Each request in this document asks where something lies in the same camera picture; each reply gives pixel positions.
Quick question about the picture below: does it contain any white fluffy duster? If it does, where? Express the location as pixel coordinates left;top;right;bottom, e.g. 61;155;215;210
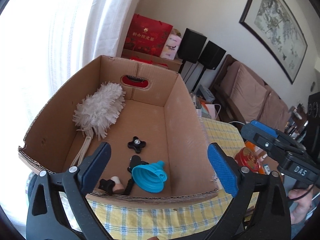
71;82;126;166

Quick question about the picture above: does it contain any left black speaker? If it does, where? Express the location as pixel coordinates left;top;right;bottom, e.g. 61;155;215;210
177;28;207;63

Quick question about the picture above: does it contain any pink white tissue pack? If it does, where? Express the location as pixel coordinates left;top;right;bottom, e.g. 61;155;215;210
160;34;182;60

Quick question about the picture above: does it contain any large brown cardboard box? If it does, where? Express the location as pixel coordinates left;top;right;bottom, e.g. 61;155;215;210
18;56;204;188

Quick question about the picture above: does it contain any red round tin box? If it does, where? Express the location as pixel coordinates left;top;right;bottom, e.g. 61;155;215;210
234;147;265;174

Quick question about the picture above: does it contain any box of clutter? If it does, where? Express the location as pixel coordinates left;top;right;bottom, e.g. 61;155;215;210
191;85;221;120

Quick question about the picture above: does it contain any right black speaker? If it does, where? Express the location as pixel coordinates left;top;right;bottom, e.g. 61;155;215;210
198;41;226;70

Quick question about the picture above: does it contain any red chocolate gift box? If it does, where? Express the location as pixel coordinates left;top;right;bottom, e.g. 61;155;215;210
130;56;169;69

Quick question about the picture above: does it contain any white curtain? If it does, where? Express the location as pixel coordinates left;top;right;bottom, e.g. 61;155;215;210
82;0;139;65

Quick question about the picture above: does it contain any blue collapsible silicone funnel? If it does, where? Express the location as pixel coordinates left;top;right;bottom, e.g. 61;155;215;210
132;160;168;193

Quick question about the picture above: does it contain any black speaker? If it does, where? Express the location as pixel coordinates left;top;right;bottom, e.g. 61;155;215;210
198;41;226;70
177;28;207;63

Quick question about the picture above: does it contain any yellow checkered tablecloth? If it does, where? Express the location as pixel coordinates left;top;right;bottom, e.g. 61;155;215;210
87;118;245;239

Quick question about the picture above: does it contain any small beige bottle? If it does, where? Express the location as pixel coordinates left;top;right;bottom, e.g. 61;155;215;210
111;176;125;194

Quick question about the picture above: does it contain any brown sofa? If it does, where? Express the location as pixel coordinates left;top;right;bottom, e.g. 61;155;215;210
209;54;290;132

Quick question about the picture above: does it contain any red gift bag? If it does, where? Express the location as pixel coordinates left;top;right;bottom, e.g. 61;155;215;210
124;14;173;57

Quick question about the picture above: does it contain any person left hand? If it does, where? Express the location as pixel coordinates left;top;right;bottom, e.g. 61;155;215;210
147;236;159;240

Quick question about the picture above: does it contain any framed ink painting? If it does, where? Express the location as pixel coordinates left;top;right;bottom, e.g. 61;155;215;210
239;0;308;83

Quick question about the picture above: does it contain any person right hand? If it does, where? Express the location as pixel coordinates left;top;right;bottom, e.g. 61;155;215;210
288;185;313;225

